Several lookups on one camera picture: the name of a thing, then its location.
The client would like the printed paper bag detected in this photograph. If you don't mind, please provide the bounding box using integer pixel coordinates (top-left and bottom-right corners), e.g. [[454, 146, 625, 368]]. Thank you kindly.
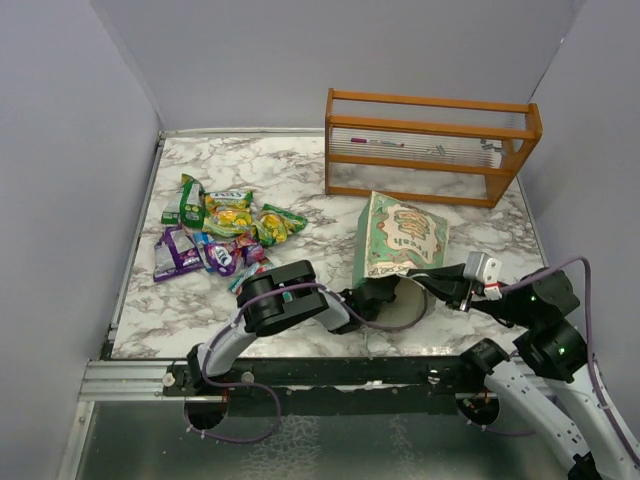
[[352, 192, 449, 331]]

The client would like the grey metal clip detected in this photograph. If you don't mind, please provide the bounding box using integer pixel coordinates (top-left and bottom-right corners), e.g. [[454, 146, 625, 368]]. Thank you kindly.
[[480, 139, 506, 156], [427, 144, 447, 156]]

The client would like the yellow green Fox's candy bag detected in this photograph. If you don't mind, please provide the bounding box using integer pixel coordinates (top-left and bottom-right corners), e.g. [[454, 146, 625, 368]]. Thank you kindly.
[[202, 190, 253, 237]]

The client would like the red snack packet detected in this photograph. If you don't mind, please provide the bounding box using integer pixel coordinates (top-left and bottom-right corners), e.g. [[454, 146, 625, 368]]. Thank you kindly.
[[235, 230, 265, 268]]

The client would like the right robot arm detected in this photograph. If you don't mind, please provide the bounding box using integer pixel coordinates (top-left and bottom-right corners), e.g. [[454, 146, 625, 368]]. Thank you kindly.
[[408, 264, 639, 479]]

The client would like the teal Fox's candy bag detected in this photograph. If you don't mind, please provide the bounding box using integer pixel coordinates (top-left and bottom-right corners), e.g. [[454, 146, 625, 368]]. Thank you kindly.
[[227, 258, 274, 295]]

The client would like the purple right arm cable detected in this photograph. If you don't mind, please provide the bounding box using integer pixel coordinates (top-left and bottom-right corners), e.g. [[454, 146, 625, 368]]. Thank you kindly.
[[492, 256, 640, 456]]

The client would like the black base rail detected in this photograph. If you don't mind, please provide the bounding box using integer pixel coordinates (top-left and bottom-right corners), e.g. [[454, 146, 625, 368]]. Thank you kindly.
[[163, 356, 484, 416]]

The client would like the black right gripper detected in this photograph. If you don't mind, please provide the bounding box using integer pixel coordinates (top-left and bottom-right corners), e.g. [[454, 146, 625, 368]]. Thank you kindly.
[[406, 259, 536, 326]]

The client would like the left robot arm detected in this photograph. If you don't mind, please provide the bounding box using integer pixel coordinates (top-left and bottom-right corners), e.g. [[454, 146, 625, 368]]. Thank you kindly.
[[186, 260, 399, 395]]

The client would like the blue snack packet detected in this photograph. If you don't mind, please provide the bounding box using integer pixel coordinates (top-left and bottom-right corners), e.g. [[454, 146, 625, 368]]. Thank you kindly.
[[192, 231, 217, 274]]

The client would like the purple marker pen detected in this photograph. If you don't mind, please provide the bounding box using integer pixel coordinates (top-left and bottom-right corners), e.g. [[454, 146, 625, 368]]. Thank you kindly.
[[350, 137, 405, 148]]

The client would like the purple Fox's candy bag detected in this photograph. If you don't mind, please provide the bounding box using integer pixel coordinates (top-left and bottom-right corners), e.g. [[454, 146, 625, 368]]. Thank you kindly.
[[206, 242, 242, 277]]

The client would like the orange wooden shelf rack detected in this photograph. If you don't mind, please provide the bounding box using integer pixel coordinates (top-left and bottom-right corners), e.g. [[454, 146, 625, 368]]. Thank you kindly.
[[324, 88, 543, 208]]

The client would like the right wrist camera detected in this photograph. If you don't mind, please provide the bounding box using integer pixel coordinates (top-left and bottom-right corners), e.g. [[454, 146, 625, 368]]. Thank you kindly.
[[463, 251, 502, 301]]

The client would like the purple snack packet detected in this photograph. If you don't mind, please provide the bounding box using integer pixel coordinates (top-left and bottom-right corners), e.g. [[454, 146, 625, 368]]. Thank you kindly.
[[153, 225, 204, 283]]

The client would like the small green snack packet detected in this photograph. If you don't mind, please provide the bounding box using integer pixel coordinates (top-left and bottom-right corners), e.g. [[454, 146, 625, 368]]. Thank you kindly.
[[161, 174, 205, 230]]

